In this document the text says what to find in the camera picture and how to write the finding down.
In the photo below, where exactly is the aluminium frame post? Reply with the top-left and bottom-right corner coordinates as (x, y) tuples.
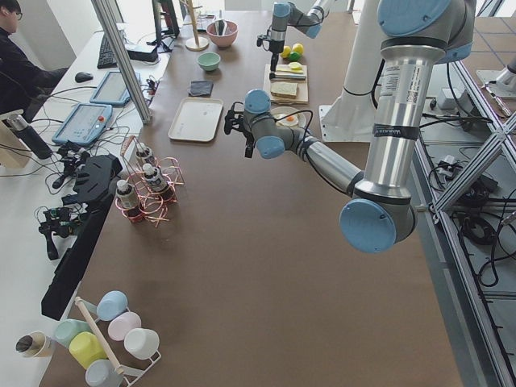
(91, 0), (152, 125)

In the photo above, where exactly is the steel muddler black tip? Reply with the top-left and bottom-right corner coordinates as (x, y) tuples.
(276, 65), (303, 74)

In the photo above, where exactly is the lemon slice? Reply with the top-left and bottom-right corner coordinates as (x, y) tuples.
(289, 62), (302, 72)

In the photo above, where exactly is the black keyboard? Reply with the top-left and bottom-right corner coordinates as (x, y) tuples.
(97, 36), (117, 69)

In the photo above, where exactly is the bread slice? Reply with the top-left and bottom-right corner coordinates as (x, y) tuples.
(270, 81), (298, 99)

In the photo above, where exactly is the blue teach pendant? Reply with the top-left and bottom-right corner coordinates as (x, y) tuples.
(89, 71), (131, 107)
(52, 103), (113, 146)

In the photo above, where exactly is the white wire cup rack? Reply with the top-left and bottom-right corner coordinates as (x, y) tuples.
(74, 297), (161, 386)

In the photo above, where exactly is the black computer mouse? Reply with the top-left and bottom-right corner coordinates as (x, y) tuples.
(74, 72), (94, 83)

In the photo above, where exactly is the black thermos bottle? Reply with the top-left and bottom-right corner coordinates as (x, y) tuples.
(7, 114), (52, 160)

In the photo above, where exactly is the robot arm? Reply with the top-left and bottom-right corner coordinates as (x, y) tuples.
(261, 0), (335, 80)
(224, 0), (476, 253)

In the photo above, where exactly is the fried egg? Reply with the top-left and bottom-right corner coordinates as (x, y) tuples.
(282, 115), (298, 126)

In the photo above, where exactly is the blue cup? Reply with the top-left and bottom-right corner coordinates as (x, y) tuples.
(97, 290), (128, 321)

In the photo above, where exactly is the person in black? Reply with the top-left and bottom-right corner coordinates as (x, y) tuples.
(1, 1), (68, 121)

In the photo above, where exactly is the grey folded cloth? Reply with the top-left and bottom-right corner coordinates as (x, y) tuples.
(189, 80), (214, 97)

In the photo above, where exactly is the white round plate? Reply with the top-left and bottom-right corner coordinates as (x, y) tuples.
(270, 106), (306, 128)

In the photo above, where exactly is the copper wire bottle rack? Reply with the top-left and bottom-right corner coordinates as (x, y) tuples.
(114, 135), (185, 227)

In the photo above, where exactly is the grey-blue cup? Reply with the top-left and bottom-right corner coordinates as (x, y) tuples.
(85, 360), (123, 387)

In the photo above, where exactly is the yellow lemon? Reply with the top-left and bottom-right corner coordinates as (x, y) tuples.
(281, 45), (291, 59)
(291, 43), (305, 56)

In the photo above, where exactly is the wooden stand round base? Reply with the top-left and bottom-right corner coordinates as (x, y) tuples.
(181, 0), (210, 52)

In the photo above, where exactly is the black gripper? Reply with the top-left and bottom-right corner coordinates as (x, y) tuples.
(268, 38), (284, 79)
(231, 102), (255, 158)

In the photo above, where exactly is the cream rabbit tray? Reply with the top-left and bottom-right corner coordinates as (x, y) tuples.
(168, 97), (223, 143)

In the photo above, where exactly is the pink bowl with ice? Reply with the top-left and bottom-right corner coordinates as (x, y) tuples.
(206, 20), (238, 48)

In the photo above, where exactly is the wooden cutting board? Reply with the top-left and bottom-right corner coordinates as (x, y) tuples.
(263, 64), (309, 104)

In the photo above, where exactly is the steel ice scoop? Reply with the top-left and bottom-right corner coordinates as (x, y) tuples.
(214, 10), (227, 36)

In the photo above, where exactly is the white cup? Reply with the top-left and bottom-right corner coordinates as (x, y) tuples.
(123, 328), (160, 360)

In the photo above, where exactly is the green bowl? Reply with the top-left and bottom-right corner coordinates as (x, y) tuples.
(197, 52), (221, 72)

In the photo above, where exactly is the green lime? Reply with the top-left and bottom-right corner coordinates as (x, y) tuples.
(288, 52), (302, 61)

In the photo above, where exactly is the pink cup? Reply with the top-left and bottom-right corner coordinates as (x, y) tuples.
(107, 311), (141, 341)

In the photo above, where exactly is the yellow cup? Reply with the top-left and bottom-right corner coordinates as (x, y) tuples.
(69, 331), (107, 369)

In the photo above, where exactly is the green cup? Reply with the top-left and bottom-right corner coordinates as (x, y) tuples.
(53, 318), (90, 348)

